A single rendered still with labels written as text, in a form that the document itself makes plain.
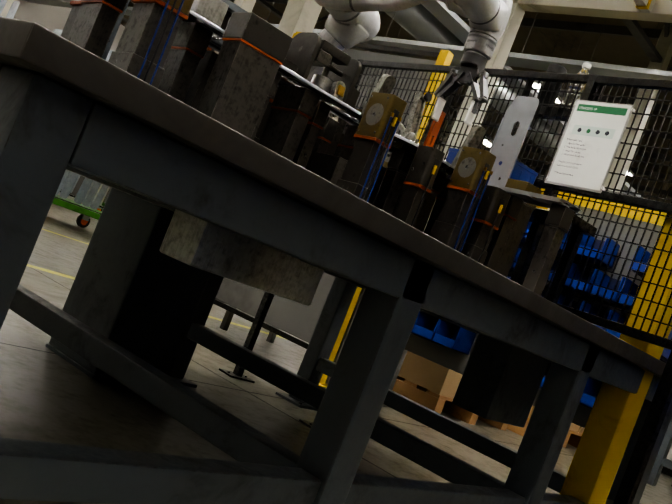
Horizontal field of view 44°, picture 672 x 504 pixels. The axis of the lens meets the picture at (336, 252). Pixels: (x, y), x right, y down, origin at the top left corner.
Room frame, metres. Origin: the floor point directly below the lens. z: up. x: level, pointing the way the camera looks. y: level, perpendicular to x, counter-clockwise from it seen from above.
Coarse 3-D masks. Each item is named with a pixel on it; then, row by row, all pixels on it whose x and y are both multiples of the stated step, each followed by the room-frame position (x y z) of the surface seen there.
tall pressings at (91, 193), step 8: (56, 32) 9.36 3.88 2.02; (64, 176) 9.67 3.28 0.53; (72, 176) 9.85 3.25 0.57; (64, 184) 9.66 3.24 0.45; (72, 184) 9.80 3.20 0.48; (88, 184) 9.87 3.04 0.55; (96, 184) 10.04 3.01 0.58; (56, 192) 9.66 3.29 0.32; (64, 192) 9.83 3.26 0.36; (80, 192) 9.91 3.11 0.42; (88, 192) 9.86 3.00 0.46; (96, 192) 9.99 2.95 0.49; (104, 192) 10.14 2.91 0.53; (80, 200) 9.86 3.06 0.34; (88, 200) 10.03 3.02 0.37; (96, 200) 10.18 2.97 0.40; (96, 208) 10.13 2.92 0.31
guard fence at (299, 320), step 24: (360, 48) 5.06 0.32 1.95; (384, 48) 4.91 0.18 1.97; (384, 72) 4.88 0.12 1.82; (408, 72) 4.76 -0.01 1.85; (432, 96) 4.59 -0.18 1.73; (240, 288) 5.18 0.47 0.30; (360, 288) 4.62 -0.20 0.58; (240, 312) 5.11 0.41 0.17; (288, 312) 4.88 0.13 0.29; (312, 312) 4.77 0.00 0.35; (288, 336) 4.82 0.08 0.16
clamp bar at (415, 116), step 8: (416, 96) 2.57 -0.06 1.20; (424, 96) 2.55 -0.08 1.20; (416, 104) 2.56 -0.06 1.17; (424, 104) 2.58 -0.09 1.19; (416, 112) 2.56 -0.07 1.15; (408, 120) 2.56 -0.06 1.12; (416, 120) 2.57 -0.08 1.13; (408, 128) 2.55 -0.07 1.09; (416, 128) 2.57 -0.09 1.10; (416, 136) 2.57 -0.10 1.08
